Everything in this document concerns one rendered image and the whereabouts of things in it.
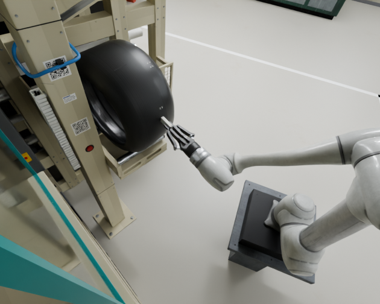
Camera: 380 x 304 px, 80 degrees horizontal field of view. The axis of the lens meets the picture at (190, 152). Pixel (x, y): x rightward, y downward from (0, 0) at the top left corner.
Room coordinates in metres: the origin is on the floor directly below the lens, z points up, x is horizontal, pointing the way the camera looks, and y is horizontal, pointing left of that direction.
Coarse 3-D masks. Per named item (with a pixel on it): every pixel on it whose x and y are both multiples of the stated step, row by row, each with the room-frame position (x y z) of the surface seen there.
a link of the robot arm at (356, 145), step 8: (368, 128) 0.57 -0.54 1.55; (376, 128) 0.55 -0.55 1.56; (344, 136) 0.55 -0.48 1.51; (352, 136) 0.54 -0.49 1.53; (360, 136) 0.53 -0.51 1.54; (368, 136) 0.53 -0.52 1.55; (376, 136) 0.52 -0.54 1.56; (344, 144) 0.52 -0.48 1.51; (352, 144) 0.52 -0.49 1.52; (360, 144) 0.50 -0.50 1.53; (368, 144) 0.50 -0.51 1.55; (376, 144) 0.49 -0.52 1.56; (344, 152) 0.50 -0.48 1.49; (352, 152) 0.49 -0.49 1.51; (360, 152) 0.48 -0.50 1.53; (368, 152) 0.47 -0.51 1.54; (376, 152) 0.46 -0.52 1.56; (344, 160) 0.49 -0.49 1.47; (352, 160) 0.48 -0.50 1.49; (360, 160) 0.46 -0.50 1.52
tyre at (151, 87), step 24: (96, 48) 0.92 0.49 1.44; (120, 48) 0.93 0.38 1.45; (96, 72) 0.78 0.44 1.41; (120, 72) 0.80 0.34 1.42; (144, 72) 0.85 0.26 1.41; (96, 96) 1.02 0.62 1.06; (120, 96) 0.72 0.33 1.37; (144, 96) 0.77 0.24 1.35; (168, 96) 0.85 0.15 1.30; (96, 120) 0.87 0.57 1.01; (120, 120) 0.69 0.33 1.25; (144, 120) 0.70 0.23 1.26; (168, 120) 0.81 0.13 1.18; (120, 144) 0.74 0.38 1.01; (144, 144) 0.69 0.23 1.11
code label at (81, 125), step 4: (80, 120) 0.65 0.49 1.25; (84, 120) 0.66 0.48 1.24; (72, 124) 0.62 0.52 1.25; (76, 124) 0.63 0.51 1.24; (80, 124) 0.64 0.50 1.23; (84, 124) 0.65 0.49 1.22; (88, 124) 0.67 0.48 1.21; (72, 128) 0.61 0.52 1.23; (76, 128) 0.62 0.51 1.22; (80, 128) 0.64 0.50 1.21; (84, 128) 0.65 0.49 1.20; (88, 128) 0.66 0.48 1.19; (76, 132) 0.62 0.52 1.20; (80, 132) 0.63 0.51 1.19
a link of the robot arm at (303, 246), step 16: (368, 160) 0.44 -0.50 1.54; (368, 176) 0.40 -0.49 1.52; (352, 192) 0.38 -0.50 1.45; (368, 192) 0.35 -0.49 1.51; (336, 208) 0.39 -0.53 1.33; (352, 208) 0.35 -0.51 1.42; (368, 208) 0.32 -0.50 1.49; (288, 224) 0.48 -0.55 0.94; (304, 224) 0.48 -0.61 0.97; (320, 224) 0.38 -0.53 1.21; (336, 224) 0.35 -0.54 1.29; (352, 224) 0.33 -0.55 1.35; (368, 224) 0.33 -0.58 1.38; (288, 240) 0.39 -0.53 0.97; (304, 240) 0.37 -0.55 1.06; (320, 240) 0.34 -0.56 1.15; (336, 240) 0.33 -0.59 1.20; (288, 256) 0.33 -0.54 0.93; (304, 256) 0.32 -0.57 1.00; (320, 256) 0.33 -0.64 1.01; (304, 272) 0.27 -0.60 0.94
